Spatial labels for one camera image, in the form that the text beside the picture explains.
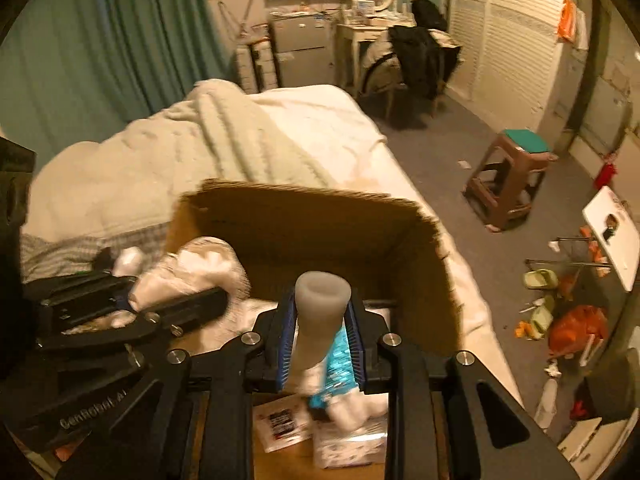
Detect teal curtain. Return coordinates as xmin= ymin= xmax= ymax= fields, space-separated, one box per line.
xmin=0 ymin=0 xmax=237 ymax=161

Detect black jacket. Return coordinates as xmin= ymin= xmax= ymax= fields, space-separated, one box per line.
xmin=388 ymin=25 xmax=447 ymax=102

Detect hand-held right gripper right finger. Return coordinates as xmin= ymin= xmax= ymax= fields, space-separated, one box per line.
xmin=346 ymin=299 xmax=581 ymax=480

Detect white board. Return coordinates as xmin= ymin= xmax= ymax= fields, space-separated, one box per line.
xmin=582 ymin=186 xmax=640 ymax=292

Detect white bed mattress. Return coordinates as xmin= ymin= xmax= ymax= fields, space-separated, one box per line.
xmin=20 ymin=84 xmax=525 ymax=407

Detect green slipper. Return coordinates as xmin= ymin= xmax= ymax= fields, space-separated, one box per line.
xmin=530 ymin=295 xmax=559 ymax=339
xmin=522 ymin=269 xmax=557 ymax=289

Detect white tissue pack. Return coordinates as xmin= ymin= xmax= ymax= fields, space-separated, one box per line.
xmin=312 ymin=419 xmax=389 ymax=471

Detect wire clothes hanger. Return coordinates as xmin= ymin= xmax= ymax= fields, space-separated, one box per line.
xmin=217 ymin=0 xmax=262 ymax=42

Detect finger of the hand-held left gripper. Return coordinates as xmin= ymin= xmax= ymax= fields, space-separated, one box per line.
xmin=22 ymin=247 xmax=138 ymax=323
xmin=35 ymin=286 xmax=231 ymax=363

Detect orange plastic bag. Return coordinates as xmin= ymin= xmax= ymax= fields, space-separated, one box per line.
xmin=547 ymin=305 xmax=609 ymax=359

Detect brown plastic stool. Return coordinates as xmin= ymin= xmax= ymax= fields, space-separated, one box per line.
xmin=462 ymin=131 xmax=559 ymax=234

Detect white fluffy blanket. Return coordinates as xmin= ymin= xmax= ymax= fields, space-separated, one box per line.
xmin=30 ymin=79 xmax=342 ymax=242

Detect hanging orange bag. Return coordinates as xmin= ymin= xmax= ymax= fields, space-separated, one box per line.
xmin=556 ymin=0 xmax=579 ymax=44

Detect white dressing table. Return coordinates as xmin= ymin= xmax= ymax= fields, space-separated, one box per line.
xmin=334 ymin=16 xmax=417 ymax=97

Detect white packet with dark label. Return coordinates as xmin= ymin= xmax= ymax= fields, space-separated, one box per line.
xmin=252 ymin=394 xmax=314 ymax=454

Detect brown cardboard box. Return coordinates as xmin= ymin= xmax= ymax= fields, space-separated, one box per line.
xmin=164 ymin=179 xmax=465 ymax=480

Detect red hanging ornament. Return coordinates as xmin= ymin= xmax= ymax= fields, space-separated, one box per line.
xmin=594 ymin=160 xmax=619 ymax=191

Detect white louvered wardrobe doors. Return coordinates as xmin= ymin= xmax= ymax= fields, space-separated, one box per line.
xmin=447 ymin=0 xmax=572 ymax=132

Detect grey checked sheet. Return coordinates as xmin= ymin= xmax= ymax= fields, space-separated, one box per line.
xmin=20 ymin=224 xmax=172 ymax=282

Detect blue patterned packet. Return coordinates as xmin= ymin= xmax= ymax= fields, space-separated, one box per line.
xmin=307 ymin=327 xmax=364 ymax=412

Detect white plastic bag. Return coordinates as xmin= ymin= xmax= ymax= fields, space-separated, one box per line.
xmin=112 ymin=236 xmax=253 ymax=332

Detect wooden chair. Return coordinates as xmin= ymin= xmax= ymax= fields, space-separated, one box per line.
xmin=359 ymin=35 xmax=462 ymax=117

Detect grey mini fridge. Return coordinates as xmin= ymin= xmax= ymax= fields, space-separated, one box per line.
xmin=269 ymin=12 xmax=337 ymax=89

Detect white spray bottle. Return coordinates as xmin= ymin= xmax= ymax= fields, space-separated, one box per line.
xmin=534 ymin=375 xmax=559 ymax=429

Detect black bag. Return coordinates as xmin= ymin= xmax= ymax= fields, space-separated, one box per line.
xmin=410 ymin=0 xmax=449 ymax=31

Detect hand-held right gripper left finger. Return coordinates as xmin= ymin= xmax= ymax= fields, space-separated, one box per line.
xmin=57 ymin=297 xmax=298 ymax=480

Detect white silicone tube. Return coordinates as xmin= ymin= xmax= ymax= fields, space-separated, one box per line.
xmin=287 ymin=271 xmax=354 ymax=397

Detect teal seat cushion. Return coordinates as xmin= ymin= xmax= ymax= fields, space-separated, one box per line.
xmin=501 ymin=129 xmax=552 ymax=156

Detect metal wire rack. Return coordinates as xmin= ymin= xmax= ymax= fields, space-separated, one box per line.
xmin=524 ymin=234 xmax=612 ymax=267

